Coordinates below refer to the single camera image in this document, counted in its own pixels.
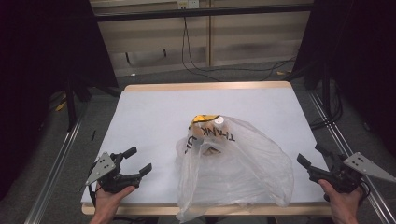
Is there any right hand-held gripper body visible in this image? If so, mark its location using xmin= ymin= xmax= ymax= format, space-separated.
xmin=307 ymin=151 xmax=396 ymax=194

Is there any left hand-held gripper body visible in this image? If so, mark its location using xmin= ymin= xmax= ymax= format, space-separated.
xmin=84 ymin=151 xmax=143 ymax=194

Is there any clear printed plastic bag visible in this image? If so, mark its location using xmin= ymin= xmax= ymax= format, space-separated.
xmin=175 ymin=114 xmax=295 ymax=224

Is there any person's left hand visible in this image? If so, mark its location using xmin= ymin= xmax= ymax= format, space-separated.
xmin=93 ymin=185 xmax=136 ymax=217

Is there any person's right hand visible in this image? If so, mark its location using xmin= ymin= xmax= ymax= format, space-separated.
xmin=318 ymin=179 xmax=365 ymax=217

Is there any white table mat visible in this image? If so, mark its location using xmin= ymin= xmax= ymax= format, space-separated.
xmin=81 ymin=87 xmax=331 ymax=205

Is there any black metal stand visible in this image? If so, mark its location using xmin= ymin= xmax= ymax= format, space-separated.
xmin=303 ymin=60 xmax=333 ymax=120
xmin=63 ymin=76 xmax=92 ymax=133

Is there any black curtain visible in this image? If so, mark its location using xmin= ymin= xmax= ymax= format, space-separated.
xmin=291 ymin=0 xmax=396 ymax=158
xmin=0 ymin=0 xmax=120 ymax=201

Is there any wooden table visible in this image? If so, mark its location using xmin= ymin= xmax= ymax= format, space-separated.
xmin=81 ymin=80 xmax=332 ymax=217

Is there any black horizontal bar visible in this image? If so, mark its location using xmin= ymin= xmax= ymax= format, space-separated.
xmin=93 ymin=3 xmax=314 ymax=23

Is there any left hand-held gripper cable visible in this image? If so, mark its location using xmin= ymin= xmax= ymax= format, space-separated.
xmin=87 ymin=184 xmax=97 ymax=207

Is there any metal floor rail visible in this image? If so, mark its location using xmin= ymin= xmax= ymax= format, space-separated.
xmin=23 ymin=116 xmax=86 ymax=224
xmin=307 ymin=91 xmax=396 ymax=224

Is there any bundle of black floor cables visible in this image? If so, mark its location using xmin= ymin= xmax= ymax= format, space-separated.
xmin=309 ymin=89 xmax=344 ymax=131

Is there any black wall cable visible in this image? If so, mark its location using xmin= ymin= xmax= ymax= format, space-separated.
xmin=180 ymin=16 xmax=222 ymax=83
xmin=184 ymin=18 xmax=297 ymax=73

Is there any white wall outlet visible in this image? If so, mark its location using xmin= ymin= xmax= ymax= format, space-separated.
xmin=177 ymin=0 xmax=200 ymax=10

